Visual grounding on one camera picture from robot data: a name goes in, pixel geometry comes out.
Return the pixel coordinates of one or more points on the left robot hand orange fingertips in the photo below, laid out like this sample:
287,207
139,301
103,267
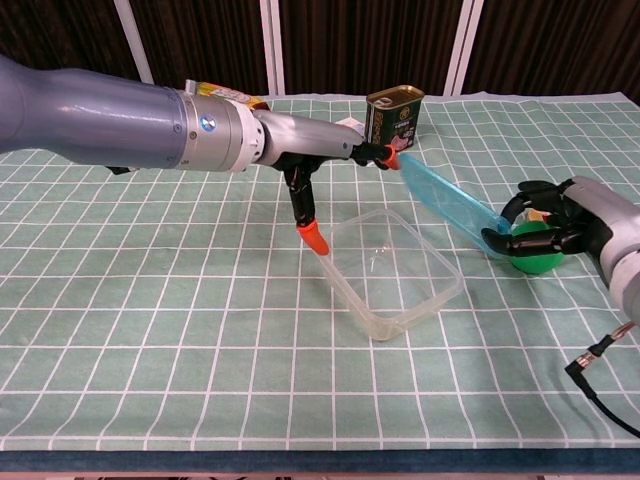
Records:
310,135

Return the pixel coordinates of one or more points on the green ball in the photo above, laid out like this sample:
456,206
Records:
540,257

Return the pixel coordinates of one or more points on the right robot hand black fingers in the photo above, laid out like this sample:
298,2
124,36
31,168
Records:
600,215

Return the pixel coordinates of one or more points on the green luncheon meat can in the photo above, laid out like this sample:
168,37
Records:
392,117

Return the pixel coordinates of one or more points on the green checkered tablecloth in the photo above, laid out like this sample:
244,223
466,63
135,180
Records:
150,325

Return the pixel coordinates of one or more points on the yellow label tea bottle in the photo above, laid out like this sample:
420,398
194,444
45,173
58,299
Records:
225,93

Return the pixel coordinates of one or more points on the white frame post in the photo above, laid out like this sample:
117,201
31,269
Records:
274,45
135,45
462,45

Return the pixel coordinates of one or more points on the clear plastic container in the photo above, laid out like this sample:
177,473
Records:
395,280

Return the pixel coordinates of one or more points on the translucent blue container lid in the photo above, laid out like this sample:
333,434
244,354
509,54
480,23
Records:
445,200

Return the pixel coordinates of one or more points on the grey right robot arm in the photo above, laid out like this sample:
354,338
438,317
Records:
630,285

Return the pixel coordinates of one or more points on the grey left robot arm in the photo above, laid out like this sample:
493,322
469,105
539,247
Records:
125,125

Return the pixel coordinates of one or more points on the printed paper card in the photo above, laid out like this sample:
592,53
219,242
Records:
352,125

